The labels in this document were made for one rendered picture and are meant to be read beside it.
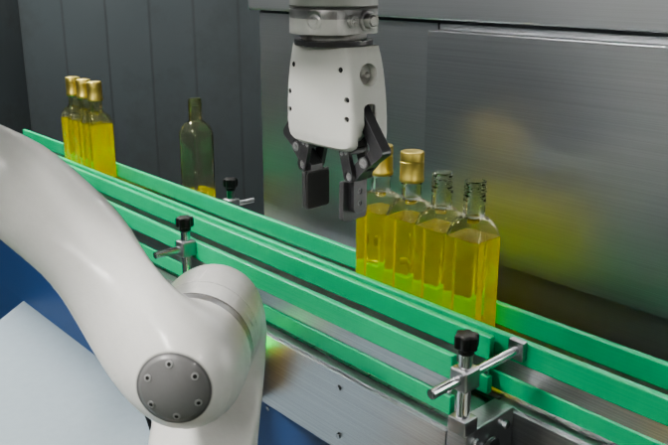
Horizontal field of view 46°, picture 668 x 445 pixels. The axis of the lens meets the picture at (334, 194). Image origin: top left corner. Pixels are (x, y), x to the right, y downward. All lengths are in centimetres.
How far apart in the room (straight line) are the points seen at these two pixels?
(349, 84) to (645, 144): 46
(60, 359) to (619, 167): 128
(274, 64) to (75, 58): 229
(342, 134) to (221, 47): 284
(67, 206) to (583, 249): 68
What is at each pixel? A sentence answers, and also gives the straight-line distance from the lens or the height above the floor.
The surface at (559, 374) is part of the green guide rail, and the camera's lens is 101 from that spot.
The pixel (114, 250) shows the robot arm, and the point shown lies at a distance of 79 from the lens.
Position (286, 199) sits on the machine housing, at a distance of 161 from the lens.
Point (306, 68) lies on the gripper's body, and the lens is 76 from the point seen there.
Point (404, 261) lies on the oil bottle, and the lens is 114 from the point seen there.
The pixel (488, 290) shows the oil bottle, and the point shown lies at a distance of 109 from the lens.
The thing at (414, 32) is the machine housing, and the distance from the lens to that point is 130.
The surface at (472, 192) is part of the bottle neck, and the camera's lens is 104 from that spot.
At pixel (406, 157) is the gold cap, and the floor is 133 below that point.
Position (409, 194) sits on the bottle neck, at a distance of 112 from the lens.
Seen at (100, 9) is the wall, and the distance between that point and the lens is 372.
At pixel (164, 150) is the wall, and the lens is 371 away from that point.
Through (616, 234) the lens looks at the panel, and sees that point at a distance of 110.
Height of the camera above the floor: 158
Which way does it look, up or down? 16 degrees down
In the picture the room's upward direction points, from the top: straight up
